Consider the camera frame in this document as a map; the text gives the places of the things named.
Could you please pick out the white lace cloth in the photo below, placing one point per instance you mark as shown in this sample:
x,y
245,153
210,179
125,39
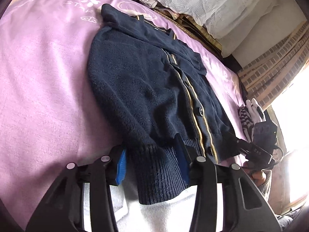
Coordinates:
x,y
205,0

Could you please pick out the black white striped cloth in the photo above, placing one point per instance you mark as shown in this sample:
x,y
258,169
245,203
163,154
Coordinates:
x,y
245,123

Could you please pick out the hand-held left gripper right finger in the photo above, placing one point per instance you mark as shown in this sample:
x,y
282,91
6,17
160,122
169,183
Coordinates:
x,y
183,162

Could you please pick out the checked beige curtain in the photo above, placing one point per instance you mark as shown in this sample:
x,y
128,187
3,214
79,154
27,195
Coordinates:
x,y
272,62

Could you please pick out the person's right hand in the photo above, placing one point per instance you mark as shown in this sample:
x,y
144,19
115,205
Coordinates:
x,y
257,175

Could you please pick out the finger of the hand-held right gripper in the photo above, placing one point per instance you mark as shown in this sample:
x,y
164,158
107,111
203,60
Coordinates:
x,y
237,143

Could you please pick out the navy knit cardigan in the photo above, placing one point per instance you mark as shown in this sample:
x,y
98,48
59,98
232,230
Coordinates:
x,y
135,84

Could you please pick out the person's light grey top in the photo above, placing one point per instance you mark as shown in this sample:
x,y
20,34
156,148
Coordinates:
x,y
149,217

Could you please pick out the brown woven mat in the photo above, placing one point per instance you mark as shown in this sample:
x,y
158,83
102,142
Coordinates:
x,y
193,26

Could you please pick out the purple printed blanket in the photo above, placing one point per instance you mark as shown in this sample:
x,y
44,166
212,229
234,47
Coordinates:
x,y
48,77

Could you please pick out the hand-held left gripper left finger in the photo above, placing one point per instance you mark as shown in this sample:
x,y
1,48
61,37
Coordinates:
x,y
122,166

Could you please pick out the window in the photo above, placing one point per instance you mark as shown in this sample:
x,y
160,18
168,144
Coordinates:
x,y
297,125

